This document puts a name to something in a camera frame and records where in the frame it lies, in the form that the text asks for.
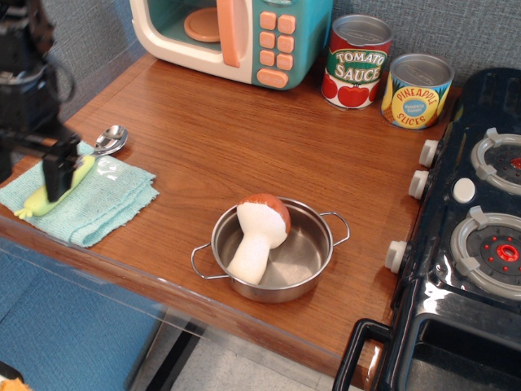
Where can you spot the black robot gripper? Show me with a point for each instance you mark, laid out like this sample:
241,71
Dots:
30,105

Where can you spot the spoon with yellow-green handle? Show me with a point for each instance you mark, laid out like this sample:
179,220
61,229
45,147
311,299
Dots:
110,141

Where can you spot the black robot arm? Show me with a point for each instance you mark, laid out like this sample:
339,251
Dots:
26,39

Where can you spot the stainless steel pot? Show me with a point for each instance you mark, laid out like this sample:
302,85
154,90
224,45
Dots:
293,268

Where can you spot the light blue folded cloth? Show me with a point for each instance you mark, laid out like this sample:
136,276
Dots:
110,195

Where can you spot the toy mushroom brown cap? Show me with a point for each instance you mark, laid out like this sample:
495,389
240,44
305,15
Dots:
265,222

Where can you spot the toy microwave teal and cream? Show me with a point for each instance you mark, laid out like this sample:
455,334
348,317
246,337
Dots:
272,44

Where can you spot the tomato sauce can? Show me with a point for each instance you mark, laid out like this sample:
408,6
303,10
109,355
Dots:
358,50

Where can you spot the pineapple slices can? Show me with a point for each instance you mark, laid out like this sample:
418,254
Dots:
417,88

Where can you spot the black toy stove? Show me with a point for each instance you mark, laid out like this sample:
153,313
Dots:
456,306

